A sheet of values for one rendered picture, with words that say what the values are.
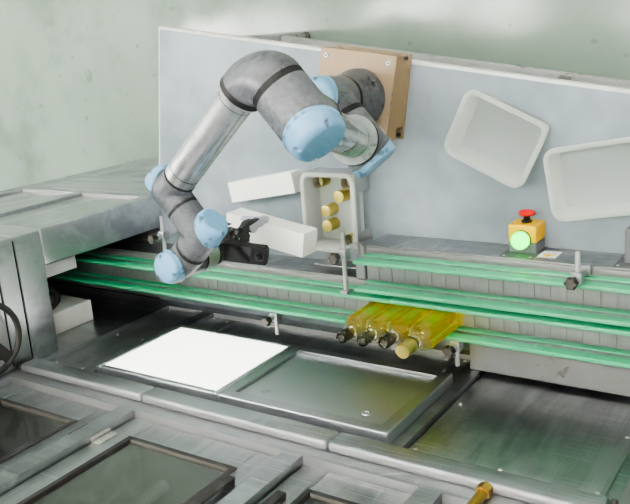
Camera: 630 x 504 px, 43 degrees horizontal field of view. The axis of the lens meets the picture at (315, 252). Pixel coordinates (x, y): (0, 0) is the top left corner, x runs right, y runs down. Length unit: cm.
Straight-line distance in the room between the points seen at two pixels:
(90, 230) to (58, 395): 55
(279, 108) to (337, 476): 75
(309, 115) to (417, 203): 78
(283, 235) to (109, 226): 78
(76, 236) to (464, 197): 116
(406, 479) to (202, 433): 52
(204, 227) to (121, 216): 95
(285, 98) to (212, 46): 104
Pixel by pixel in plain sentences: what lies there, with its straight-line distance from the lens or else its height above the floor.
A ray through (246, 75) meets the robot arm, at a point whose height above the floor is 146.
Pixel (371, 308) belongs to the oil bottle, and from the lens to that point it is 205.
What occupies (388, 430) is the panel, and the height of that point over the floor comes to 131.
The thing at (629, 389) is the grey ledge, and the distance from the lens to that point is 200.
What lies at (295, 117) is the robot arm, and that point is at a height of 146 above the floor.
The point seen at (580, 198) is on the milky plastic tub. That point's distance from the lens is 203.
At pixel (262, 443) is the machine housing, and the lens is 182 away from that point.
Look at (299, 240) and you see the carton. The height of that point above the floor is 111.
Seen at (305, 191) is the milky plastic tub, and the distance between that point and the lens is 226.
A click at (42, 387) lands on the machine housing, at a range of 231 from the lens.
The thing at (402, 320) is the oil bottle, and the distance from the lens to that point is 194.
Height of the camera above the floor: 266
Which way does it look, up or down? 53 degrees down
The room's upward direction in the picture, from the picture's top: 115 degrees counter-clockwise
